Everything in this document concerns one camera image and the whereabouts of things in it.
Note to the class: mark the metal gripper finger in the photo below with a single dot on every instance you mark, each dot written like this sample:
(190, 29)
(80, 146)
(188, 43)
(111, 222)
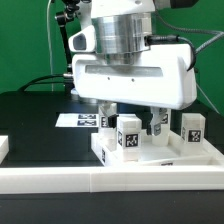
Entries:
(154, 127)
(109, 111)

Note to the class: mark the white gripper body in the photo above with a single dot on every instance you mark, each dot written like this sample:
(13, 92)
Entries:
(148, 70)

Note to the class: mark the white square table top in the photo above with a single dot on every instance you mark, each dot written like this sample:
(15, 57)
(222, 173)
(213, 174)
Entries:
(176, 153)

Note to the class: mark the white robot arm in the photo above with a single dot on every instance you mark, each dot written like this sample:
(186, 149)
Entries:
(120, 17)

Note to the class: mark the white marker base plate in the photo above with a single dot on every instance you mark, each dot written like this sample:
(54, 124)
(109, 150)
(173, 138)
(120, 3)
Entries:
(77, 120)

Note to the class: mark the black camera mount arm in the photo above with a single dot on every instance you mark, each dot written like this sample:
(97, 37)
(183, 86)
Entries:
(62, 18)

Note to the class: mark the white U-shaped obstacle wall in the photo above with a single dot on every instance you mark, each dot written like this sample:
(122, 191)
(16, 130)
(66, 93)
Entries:
(106, 179)

